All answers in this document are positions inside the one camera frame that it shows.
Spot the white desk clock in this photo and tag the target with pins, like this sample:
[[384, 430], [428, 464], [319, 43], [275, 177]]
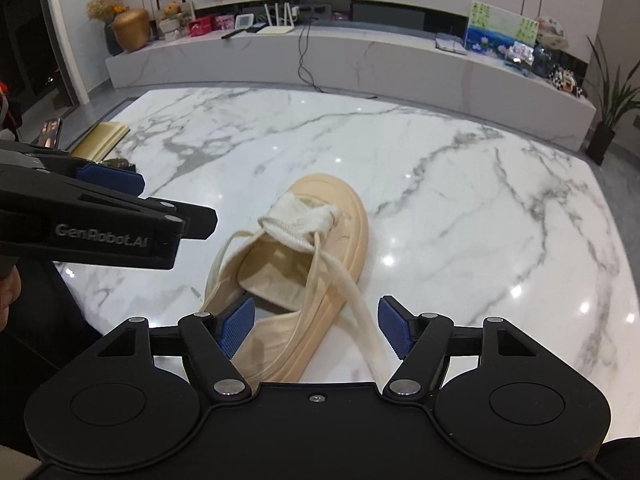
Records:
[[245, 21]]

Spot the flower painting canvas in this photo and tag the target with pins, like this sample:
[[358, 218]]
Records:
[[500, 20]]

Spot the black white figurines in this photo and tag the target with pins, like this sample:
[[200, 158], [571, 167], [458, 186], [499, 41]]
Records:
[[567, 80]]

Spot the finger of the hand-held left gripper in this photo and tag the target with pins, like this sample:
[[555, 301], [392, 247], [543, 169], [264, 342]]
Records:
[[107, 180], [200, 222]]

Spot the dried flower bunch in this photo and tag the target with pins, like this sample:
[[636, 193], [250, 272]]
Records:
[[105, 5]]

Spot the round decorative fan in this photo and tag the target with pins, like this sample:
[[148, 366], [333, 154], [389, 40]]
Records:
[[550, 30]]

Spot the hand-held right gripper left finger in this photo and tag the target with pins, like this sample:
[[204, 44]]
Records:
[[235, 327]]

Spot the smartphone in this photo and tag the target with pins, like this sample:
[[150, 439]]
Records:
[[50, 132]]

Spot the open beige book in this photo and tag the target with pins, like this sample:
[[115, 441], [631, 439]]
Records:
[[100, 140]]

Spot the pink box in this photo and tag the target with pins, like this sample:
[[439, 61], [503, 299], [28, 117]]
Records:
[[225, 22]]

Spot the dark glass jar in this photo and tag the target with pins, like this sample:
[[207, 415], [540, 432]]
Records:
[[544, 62]]

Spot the black set-top box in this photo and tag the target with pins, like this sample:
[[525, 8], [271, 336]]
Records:
[[256, 28]]

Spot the black remote control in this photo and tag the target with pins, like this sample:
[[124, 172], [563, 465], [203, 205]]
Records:
[[232, 34]]

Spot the beige canvas shoe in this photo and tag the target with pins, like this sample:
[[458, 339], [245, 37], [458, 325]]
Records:
[[345, 230]]

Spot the notebook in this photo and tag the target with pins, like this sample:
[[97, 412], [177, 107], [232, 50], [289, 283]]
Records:
[[450, 44]]

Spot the red gift box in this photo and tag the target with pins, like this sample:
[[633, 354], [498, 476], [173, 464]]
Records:
[[202, 26]]

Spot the white shoelace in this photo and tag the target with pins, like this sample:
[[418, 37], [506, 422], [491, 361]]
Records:
[[295, 222]]

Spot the gold vase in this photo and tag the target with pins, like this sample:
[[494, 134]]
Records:
[[131, 30]]

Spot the white router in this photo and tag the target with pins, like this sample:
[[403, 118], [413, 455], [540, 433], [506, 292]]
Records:
[[275, 30]]

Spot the dark blue vase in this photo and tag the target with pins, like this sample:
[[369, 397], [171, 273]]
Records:
[[111, 42]]

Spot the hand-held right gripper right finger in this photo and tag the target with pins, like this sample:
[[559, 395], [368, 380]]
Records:
[[395, 327]]

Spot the small photo box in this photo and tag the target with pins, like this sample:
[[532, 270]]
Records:
[[520, 55]]

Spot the sliding glass door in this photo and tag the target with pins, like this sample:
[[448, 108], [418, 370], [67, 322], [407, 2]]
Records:
[[30, 35]]

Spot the power strip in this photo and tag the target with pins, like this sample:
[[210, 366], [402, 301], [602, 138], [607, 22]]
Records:
[[312, 10]]

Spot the person's left hand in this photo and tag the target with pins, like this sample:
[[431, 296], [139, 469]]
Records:
[[7, 300]]

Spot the wristwatch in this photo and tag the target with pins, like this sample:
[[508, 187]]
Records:
[[117, 164]]

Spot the potted plant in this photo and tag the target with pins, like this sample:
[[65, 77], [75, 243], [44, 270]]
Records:
[[600, 145]]

